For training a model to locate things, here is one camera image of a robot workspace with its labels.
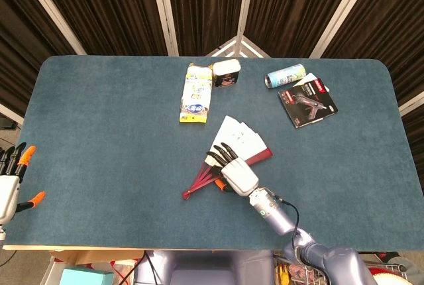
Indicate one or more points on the brown pleated partition screen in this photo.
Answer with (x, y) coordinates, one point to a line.
(112, 6)

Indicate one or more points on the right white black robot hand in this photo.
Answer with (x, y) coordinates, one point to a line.
(238, 177)

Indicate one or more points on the black glue gun package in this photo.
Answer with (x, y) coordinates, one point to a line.
(309, 102)

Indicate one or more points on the purple robot torso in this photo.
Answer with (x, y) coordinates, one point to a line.
(205, 268)

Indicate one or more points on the blue white beverage can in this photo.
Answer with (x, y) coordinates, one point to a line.
(285, 75)

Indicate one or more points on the teal box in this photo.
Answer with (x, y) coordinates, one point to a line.
(87, 277)

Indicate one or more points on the blue felt table mat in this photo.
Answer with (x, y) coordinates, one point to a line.
(116, 152)

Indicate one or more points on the yellow white snack package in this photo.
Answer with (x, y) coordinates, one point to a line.
(196, 92)

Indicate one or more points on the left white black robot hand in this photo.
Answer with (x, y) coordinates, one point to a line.
(7, 192)

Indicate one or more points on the red ribbed paper folding fan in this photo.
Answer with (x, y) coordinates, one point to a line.
(242, 136)

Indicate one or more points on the small white black box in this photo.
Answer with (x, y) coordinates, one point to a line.
(227, 76)

